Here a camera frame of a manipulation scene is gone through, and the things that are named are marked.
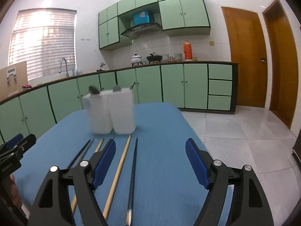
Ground green kitchen cabinets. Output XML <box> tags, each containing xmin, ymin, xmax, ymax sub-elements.
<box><xmin>1</xmin><ymin>61</ymin><xmax>238</xmax><ymax>142</ymax></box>
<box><xmin>98</xmin><ymin>0</ymin><xmax>211</xmax><ymax>50</ymax></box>

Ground blue box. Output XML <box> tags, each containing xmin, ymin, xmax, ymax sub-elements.
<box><xmin>133</xmin><ymin>10</ymin><xmax>151</xmax><ymax>26</ymax></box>

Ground black range hood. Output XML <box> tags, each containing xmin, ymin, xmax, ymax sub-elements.
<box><xmin>121</xmin><ymin>22</ymin><xmax>162</xmax><ymax>39</ymax></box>

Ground chrome kitchen faucet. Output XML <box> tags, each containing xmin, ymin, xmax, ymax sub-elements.
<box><xmin>59</xmin><ymin>58</ymin><xmax>70</xmax><ymax>78</ymax></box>

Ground person's hand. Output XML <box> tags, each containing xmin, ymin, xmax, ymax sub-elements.
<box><xmin>8</xmin><ymin>174</ymin><xmax>22</xmax><ymax>208</ymax></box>

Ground blue table cloth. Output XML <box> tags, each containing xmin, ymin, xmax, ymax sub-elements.
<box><xmin>14</xmin><ymin>103</ymin><xmax>208</xmax><ymax>225</ymax></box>

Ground cardboard box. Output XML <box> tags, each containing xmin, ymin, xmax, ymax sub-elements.
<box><xmin>0</xmin><ymin>61</ymin><xmax>28</xmax><ymax>101</ymax></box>

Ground orange thermos jug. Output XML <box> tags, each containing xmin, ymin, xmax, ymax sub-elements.
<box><xmin>183</xmin><ymin>40</ymin><xmax>193</xmax><ymax>61</ymax></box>

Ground white plastic utensil holder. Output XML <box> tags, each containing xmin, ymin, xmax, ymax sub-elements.
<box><xmin>82</xmin><ymin>88</ymin><xmax>136</xmax><ymax>135</ymax></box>

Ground black plastic spoon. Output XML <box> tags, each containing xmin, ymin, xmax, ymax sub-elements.
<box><xmin>88</xmin><ymin>85</ymin><xmax>100</xmax><ymax>95</ymax></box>

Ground window blinds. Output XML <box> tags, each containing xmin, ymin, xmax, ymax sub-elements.
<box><xmin>8</xmin><ymin>8</ymin><xmax>77</xmax><ymax>80</ymax></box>

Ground green upper kitchen cabinets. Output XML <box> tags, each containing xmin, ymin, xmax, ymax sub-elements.
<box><xmin>98</xmin><ymin>0</ymin><xmax>211</xmax><ymax>50</ymax></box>

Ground light wooden chopstick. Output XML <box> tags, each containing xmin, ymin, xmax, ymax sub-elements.
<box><xmin>71</xmin><ymin>139</ymin><xmax>104</xmax><ymax>213</ymax></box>
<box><xmin>103</xmin><ymin>135</ymin><xmax>132</xmax><ymax>220</ymax></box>

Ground black chopstick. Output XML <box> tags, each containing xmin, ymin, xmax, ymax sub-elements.
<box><xmin>67</xmin><ymin>139</ymin><xmax>91</xmax><ymax>169</ymax></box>

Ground green lower kitchen cabinets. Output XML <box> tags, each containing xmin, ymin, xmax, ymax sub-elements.
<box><xmin>1</xmin><ymin>61</ymin><xmax>238</xmax><ymax>142</ymax></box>

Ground white cooking pot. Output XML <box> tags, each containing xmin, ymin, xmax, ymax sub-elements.
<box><xmin>130</xmin><ymin>54</ymin><xmax>143</xmax><ymax>66</ymax></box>

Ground dark blue chopstick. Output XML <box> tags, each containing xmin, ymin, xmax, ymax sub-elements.
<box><xmin>126</xmin><ymin>138</ymin><xmax>138</xmax><ymax>226</ymax></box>

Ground red cloth on counter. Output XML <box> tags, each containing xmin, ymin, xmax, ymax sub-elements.
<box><xmin>22</xmin><ymin>84</ymin><xmax>32</xmax><ymax>90</ymax></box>

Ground black wok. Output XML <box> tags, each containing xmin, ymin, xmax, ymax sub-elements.
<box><xmin>146</xmin><ymin>53</ymin><xmax>163</xmax><ymax>64</ymax></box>

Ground brown wooden door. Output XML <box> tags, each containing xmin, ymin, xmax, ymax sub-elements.
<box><xmin>222</xmin><ymin>7</ymin><xmax>267</xmax><ymax>108</ymax></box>
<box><xmin>263</xmin><ymin>0</ymin><xmax>298</xmax><ymax>128</ymax></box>

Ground glass jars on counter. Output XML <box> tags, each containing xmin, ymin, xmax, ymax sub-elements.
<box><xmin>162</xmin><ymin>53</ymin><xmax>197</xmax><ymax>62</ymax></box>

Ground grey chopstick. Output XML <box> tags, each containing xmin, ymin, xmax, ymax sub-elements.
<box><xmin>78</xmin><ymin>138</ymin><xmax>94</xmax><ymax>164</ymax></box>

